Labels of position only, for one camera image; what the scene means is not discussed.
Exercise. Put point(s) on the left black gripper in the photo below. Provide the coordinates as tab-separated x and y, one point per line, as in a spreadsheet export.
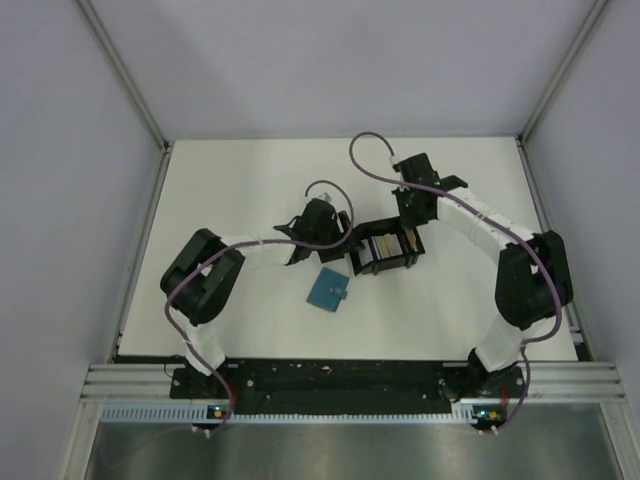
334	252

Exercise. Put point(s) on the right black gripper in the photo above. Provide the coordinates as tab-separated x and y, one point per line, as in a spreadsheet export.
406	219

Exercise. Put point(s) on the gold credit card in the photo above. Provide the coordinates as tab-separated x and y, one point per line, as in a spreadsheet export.
411	239

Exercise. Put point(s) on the black card tray box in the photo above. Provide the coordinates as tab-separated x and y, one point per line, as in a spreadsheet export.
368	258

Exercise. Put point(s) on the blue leather card holder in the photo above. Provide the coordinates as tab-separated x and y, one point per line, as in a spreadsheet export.
328	290

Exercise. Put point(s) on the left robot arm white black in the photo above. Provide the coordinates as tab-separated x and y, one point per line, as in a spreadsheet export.
200	281

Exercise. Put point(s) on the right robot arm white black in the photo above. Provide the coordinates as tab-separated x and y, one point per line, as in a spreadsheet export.
533	281

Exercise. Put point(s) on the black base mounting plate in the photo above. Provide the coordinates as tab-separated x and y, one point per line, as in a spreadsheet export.
333	387

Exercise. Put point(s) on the aluminium front rail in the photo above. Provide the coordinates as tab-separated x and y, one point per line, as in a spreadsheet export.
565	381

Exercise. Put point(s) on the left aluminium frame post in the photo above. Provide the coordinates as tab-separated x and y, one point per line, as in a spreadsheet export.
118	66

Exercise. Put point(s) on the aluminium frame post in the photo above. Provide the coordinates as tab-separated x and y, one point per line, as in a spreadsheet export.
118	66
588	27

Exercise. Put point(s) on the white slotted cable duct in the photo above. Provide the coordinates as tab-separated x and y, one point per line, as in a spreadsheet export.
205	414

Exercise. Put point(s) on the right aluminium frame post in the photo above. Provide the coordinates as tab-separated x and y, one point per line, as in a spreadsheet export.
588	27

